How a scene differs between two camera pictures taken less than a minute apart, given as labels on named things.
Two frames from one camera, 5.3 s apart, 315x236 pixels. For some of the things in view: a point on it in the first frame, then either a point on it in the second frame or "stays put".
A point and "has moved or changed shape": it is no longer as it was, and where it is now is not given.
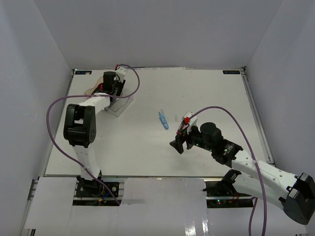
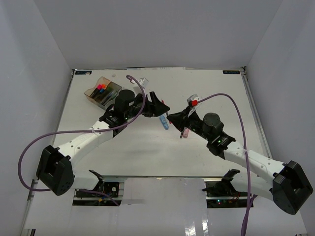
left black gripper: [120, 85] → [156, 108]
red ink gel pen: [179, 129] has moved or changed shape
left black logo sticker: [83, 72] stays put
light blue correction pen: [164, 121] stays put
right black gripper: [180, 139] → [177, 119]
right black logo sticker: [231, 72] stays put
